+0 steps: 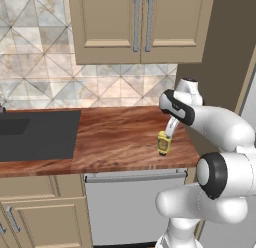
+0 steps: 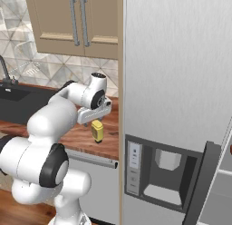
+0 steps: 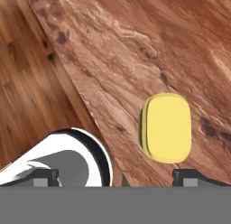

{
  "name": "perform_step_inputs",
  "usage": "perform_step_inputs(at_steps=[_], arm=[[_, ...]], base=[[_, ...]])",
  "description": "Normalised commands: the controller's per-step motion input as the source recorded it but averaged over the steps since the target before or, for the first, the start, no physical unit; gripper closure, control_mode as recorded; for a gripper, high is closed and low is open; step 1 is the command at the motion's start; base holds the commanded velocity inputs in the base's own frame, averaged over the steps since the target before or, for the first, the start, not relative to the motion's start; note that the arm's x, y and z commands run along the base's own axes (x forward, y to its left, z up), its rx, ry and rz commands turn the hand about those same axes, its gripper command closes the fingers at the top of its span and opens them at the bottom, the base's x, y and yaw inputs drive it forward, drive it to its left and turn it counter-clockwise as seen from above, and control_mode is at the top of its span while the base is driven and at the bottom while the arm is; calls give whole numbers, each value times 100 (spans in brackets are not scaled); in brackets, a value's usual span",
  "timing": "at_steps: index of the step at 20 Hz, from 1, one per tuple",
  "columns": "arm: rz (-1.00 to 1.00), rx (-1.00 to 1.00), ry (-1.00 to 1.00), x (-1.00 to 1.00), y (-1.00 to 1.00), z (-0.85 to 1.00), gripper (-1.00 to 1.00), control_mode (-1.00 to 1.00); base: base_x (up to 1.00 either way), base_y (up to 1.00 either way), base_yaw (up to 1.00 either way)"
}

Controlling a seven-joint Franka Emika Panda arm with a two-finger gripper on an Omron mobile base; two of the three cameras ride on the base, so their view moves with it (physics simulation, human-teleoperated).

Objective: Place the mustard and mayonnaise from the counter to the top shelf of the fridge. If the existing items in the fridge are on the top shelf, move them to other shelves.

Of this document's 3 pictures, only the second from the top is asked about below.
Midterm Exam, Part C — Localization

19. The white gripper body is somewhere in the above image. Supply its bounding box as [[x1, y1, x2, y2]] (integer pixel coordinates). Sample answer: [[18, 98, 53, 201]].
[[77, 104, 111, 125]]

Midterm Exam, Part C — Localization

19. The yellow mustard bottle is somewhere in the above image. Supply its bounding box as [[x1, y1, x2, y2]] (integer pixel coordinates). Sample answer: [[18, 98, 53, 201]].
[[91, 119, 105, 144]]

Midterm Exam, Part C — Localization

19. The steel fridge door with dispenser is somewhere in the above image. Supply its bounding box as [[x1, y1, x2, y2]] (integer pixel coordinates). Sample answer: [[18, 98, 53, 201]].
[[122, 0, 232, 225]]

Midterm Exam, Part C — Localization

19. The open fridge door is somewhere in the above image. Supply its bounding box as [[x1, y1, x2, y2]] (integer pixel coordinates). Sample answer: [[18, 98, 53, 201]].
[[182, 140, 223, 225]]

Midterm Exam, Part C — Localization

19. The beige cupboard side panel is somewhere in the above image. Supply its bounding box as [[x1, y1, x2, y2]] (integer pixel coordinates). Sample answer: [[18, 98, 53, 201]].
[[117, 0, 126, 225]]

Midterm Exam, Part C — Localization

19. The black sink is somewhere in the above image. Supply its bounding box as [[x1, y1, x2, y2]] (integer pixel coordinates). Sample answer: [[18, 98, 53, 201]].
[[0, 83, 60, 126]]

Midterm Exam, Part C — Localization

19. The steel dishwasher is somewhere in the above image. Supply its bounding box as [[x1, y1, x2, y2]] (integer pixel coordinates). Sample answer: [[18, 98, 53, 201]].
[[62, 149, 120, 225]]

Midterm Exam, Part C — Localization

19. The beige cupboard door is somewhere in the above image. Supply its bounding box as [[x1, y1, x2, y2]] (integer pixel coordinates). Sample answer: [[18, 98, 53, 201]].
[[78, 0, 120, 61], [24, 0, 81, 56]]

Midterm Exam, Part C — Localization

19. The black tap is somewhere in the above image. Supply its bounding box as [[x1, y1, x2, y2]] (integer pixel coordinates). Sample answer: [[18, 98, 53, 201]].
[[0, 54, 20, 91]]

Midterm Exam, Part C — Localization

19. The steel dishwasher handle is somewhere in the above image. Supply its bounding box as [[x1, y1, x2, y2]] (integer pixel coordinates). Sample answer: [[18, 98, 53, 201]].
[[66, 152, 120, 170]]

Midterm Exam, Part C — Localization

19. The grey cupboard door handle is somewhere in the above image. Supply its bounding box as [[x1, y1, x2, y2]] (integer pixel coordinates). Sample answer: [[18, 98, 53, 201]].
[[79, 0, 92, 48], [68, 0, 81, 47]]

